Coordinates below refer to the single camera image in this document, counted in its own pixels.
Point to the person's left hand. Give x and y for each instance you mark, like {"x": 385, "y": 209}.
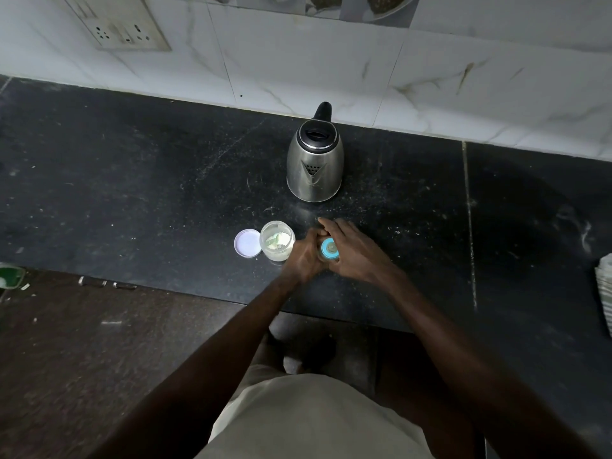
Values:
{"x": 302, "y": 259}

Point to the person's right hand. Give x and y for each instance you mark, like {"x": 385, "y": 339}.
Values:
{"x": 356, "y": 255}

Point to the person's left fingers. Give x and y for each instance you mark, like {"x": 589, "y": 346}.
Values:
{"x": 316, "y": 238}

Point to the person's right thumb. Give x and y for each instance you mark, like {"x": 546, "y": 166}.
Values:
{"x": 336, "y": 264}

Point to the small blue-capped bottle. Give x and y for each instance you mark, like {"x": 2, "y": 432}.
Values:
{"x": 328, "y": 248}

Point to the person's left forearm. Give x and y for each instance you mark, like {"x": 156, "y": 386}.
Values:
{"x": 191, "y": 368}

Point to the person's right forearm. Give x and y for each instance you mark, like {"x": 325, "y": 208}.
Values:
{"x": 478, "y": 377}

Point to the clear glass jar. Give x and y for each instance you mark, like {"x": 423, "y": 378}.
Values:
{"x": 276, "y": 240}

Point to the white round jar lid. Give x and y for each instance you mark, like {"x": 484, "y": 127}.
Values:
{"x": 247, "y": 244}

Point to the stainless steel electric kettle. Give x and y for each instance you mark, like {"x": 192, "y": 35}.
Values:
{"x": 314, "y": 162}

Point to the person's foot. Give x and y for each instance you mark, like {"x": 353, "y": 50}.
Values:
{"x": 292, "y": 363}

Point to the beige shorts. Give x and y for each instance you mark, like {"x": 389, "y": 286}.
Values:
{"x": 311, "y": 415}

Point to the folded striped cloth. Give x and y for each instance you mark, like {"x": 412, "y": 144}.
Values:
{"x": 605, "y": 293}

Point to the green object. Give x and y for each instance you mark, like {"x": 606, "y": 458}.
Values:
{"x": 9, "y": 277}

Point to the wall switch socket plate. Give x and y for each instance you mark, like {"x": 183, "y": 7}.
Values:
{"x": 117, "y": 23}

